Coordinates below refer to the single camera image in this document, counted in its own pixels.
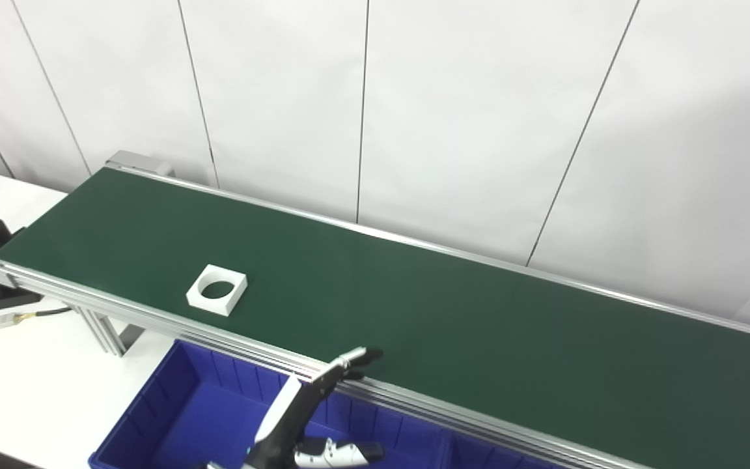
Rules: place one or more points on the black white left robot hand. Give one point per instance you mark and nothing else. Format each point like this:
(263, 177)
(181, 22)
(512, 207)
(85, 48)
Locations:
(280, 436)

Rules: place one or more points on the green conveyor belt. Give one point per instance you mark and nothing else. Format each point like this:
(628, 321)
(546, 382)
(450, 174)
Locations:
(414, 312)

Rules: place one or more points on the grey conveyor end box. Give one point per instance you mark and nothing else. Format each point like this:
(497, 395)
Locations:
(137, 161)

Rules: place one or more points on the aluminium conveyor leg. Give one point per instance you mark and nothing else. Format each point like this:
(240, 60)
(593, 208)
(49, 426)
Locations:
(105, 329)

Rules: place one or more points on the blue plastic bin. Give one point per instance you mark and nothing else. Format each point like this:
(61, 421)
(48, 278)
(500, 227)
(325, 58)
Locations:
(186, 417)
(472, 457)

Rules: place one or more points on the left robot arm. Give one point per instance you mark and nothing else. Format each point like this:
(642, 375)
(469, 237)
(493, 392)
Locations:
(222, 466)

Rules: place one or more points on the white square part with hole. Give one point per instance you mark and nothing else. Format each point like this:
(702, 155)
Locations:
(200, 298)

